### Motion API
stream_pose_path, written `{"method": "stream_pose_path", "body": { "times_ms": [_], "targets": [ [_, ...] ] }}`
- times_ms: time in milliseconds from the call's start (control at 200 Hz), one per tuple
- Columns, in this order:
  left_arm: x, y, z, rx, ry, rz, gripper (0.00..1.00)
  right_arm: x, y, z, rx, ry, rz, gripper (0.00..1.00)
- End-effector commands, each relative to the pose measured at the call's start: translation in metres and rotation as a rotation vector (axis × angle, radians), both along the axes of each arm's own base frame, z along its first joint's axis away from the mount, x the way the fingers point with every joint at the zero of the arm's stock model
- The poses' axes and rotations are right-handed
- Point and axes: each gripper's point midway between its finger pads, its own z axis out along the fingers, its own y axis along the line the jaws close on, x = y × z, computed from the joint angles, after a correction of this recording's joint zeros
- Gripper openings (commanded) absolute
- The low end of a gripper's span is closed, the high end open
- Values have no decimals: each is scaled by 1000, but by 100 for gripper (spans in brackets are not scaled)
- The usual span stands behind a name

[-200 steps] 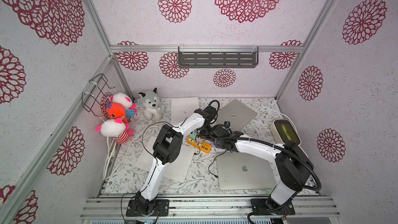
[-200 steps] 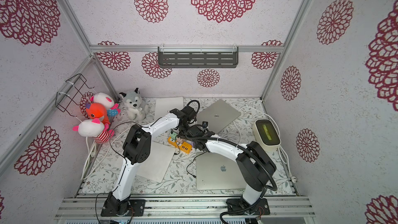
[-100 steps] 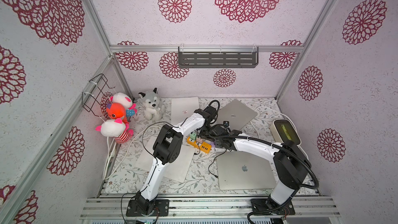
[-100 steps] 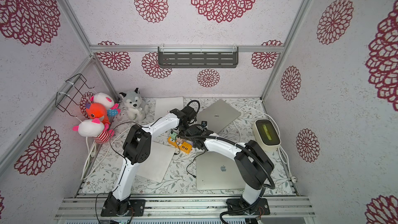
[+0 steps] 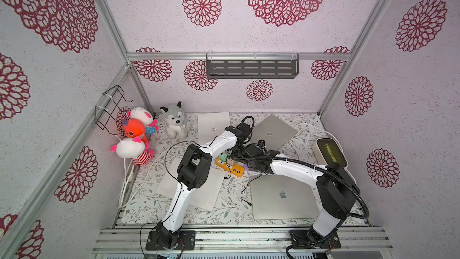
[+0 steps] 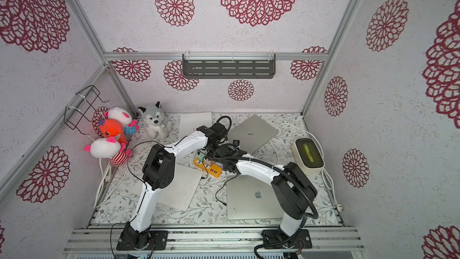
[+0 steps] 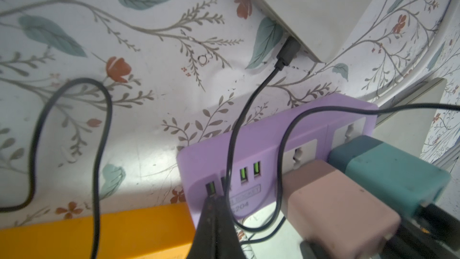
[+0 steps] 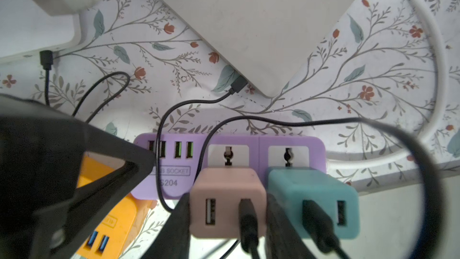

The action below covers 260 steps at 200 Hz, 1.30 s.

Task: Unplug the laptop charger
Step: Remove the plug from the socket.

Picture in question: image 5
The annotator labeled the white laptop back left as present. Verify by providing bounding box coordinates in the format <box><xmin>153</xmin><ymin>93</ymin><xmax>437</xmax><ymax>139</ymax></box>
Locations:
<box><xmin>197</xmin><ymin>112</ymin><xmax>231</xmax><ymax>146</ymax></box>

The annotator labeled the silver laptop front right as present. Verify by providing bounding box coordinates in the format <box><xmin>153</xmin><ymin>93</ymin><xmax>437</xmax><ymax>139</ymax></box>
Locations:
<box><xmin>249</xmin><ymin>175</ymin><xmax>319</xmax><ymax>220</ymax></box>

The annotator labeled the white power cable right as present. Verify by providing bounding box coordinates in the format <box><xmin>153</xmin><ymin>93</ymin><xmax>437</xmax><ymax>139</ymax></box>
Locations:
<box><xmin>287</xmin><ymin>122</ymin><xmax>357</xmax><ymax>184</ymax></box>

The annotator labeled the grey husky plush toy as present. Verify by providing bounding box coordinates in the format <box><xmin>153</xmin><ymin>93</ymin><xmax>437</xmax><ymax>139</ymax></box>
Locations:
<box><xmin>160</xmin><ymin>101</ymin><xmax>190</xmax><ymax>140</ymax></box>

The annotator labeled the silver laptop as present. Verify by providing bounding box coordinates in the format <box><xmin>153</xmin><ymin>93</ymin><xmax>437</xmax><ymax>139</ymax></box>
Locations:
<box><xmin>250</xmin><ymin>115</ymin><xmax>298</xmax><ymax>151</ymax></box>
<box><xmin>249</xmin><ymin>175</ymin><xmax>319</xmax><ymax>220</ymax></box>

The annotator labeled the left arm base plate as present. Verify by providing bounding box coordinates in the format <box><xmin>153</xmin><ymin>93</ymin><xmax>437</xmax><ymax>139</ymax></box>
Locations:
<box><xmin>145</xmin><ymin>230</ymin><xmax>196</xmax><ymax>251</ymax></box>

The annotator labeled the white pink plush striped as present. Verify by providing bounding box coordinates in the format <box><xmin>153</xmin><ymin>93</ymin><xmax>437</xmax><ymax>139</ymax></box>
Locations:
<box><xmin>110</xmin><ymin>136</ymin><xmax>155</xmax><ymax>166</ymax></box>

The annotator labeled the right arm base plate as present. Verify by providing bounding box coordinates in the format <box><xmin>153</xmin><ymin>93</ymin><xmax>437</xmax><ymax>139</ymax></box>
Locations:
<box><xmin>289</xmin><ymin>229</ymin><xmax>341</xmax><ymax>249</ymax></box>

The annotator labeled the floral table mat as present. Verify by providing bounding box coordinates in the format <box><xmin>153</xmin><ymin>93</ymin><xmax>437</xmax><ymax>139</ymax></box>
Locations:
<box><xmin>121</xmin><ymin>112</ymin><xmax>364</xmax><ymax>226</ymax></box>

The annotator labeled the aluminium front rail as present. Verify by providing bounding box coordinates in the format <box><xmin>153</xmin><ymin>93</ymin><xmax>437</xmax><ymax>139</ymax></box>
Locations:
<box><xmin>91</xmin><ymin>226</ymin><xmax>394</xmax><ymax>255</ymax></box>

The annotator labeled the grey metal wall shelf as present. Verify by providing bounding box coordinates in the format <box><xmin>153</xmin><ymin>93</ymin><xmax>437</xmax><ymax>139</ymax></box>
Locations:
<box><xmin>205</xmin><ymin>53</ymin><xmax>299</xmax><ymax>79</ymax></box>

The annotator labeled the orange power strip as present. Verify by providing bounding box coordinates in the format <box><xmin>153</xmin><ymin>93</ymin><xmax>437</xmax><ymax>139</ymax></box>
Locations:
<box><xmin>216</xmin><ymin>158</ymin><xmax>245</xmax><ymax>178</ymax></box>

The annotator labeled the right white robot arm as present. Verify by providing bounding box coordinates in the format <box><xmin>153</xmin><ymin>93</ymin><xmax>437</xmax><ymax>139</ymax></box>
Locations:
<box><xmin>241</xmin><ymin>147</ymin><xmax>370</xmax><ymax>237</ymax></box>

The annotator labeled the white pink plush top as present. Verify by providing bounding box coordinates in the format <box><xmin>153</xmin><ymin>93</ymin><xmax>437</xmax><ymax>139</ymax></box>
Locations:
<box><xmin>127</xmin><ymin>107</ymin><xmax>157</xmax><ymax>127</ymax></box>

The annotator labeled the cream box green display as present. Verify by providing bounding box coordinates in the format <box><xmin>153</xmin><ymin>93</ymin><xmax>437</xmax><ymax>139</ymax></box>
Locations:
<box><xmin>312</xmin><ymin>137</ymin><xmax>349</xmax><ymax>169</ymax></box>

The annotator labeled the black wire basket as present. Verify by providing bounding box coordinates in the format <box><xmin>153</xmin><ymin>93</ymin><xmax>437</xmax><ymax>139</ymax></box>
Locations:
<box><xmin>93</xmin><ymin>85</ymin><xmax>134</xmax><ymax>137</ymax></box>

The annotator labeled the white laptop front left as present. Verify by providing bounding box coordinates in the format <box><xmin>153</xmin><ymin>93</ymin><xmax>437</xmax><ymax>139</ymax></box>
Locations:
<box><xmin>156</xmin><ymin>167</ymin><xmax>226</xmax><ymax>211</ymax></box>

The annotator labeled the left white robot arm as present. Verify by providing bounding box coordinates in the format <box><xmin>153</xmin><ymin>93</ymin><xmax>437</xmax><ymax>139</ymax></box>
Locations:
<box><xmin>157</xmin><ymin>122</ymin><xmax>254</xmax><ymax>234</ymax></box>

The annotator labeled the silver laptop back right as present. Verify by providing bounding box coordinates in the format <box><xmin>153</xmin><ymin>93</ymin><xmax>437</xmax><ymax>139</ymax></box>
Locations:
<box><xmin>250</xmin><ymin>115</ymin><xmax>298</xmax><ymax>151</ymax></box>

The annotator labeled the white laptop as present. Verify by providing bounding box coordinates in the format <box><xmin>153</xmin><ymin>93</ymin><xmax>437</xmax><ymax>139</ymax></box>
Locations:
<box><xmin>197</xmin><ymin>112</ymin><xmax>231</xmax><ymax>146</ymax></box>
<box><xmin>156</xmin><ymin>167</ymin><xmax>226</xmax><ymax>211</ymax></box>

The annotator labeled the green charger plug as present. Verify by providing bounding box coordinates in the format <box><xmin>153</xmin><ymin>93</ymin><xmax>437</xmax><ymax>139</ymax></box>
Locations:
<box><xmin>219</xmin><ymin>153</ymin><xmax>228</xmax><ymax>163</ymax></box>

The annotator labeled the black charger cable front laptop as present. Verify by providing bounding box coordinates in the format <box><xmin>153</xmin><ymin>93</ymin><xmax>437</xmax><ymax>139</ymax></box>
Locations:
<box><xmin>240</xmin><ymin>172</ymin><xmax>264</xmax><ymax>206</ymax></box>

